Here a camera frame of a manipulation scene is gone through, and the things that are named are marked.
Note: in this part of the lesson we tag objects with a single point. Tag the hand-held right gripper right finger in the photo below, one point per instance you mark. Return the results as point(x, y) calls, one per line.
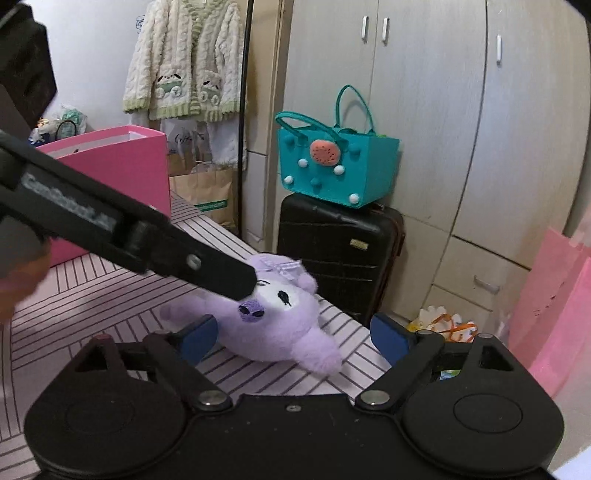
point(390, 339)

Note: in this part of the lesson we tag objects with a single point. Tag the beige wardrobe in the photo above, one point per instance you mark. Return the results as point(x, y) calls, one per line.
point(438, 138)

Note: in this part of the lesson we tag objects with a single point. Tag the fluffy white pajama jacket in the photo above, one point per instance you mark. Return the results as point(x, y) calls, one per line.
point(184, 55)

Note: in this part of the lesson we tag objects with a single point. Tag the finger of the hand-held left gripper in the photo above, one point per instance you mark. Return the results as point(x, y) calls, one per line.
point(207, 267)

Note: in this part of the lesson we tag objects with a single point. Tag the pink cardboard box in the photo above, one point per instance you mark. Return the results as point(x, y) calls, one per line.
point(115, 170)

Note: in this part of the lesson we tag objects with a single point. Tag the white orange plastic bag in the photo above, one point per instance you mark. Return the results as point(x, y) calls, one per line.
point(438, 321)

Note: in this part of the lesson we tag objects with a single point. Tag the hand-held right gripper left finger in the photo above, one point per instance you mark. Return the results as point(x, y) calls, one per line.
point(201, 339)

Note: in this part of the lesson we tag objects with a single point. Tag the person's left hand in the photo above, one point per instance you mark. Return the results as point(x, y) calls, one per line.
point(14, 295)

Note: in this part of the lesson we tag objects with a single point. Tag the fluffy white pajama pants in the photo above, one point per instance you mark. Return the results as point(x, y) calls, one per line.
point(221, 138)

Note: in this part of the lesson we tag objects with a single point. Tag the pink paper bag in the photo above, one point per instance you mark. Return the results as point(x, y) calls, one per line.
point(563, 300)

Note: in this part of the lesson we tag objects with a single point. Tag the teal felt handbag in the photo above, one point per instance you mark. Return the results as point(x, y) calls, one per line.
point(332, 180)

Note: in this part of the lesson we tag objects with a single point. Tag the striped pink tablecloth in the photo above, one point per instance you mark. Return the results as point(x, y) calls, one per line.
point(92, 295)

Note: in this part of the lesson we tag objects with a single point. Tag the black metal clothes rack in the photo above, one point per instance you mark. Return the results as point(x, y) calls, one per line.
point(244, 69)

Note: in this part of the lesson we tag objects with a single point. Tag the purple plush toy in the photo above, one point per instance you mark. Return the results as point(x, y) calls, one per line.
point(277, 332)

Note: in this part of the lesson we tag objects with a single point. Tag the brown paper bag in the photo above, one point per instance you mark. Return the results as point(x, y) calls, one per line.
point(203, 189)

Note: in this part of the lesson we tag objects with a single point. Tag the black suitcase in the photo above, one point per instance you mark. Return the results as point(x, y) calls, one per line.
point(337, 249)

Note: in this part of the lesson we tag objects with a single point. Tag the white green crumpled bag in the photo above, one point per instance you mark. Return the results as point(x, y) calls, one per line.
point(71, 115)

